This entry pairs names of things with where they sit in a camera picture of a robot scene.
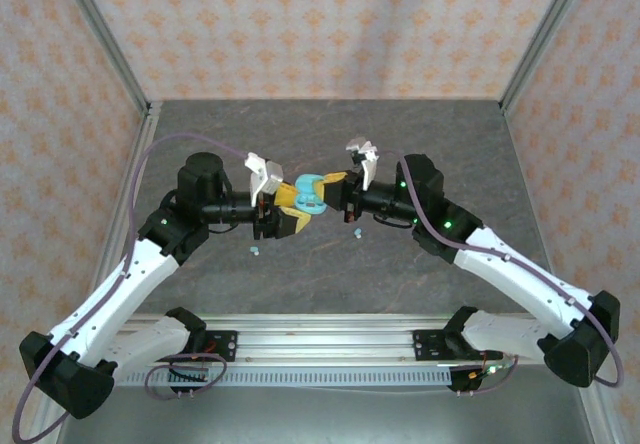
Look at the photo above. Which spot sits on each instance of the aluminium frame post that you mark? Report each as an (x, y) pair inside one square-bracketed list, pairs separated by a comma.
[(107, 44), (545, 29)]

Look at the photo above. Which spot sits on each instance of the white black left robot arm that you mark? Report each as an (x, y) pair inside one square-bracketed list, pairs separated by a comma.
[(115, 299)]

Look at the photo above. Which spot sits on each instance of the aluminium side frame rail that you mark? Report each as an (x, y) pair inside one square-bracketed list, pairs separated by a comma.
[(600, 424), (127, 179)]

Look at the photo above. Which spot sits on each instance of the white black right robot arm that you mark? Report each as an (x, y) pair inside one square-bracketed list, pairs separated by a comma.
[(525, 284)]

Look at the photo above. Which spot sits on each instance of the grey metal panel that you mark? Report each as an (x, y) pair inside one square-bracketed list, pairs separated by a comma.
[(325, 414)]

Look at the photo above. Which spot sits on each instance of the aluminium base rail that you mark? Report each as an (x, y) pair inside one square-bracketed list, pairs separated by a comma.
[(325, 339)]

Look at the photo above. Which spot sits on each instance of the blue earbud charging case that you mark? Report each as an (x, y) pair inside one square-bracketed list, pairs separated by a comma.
[(310, 199)]

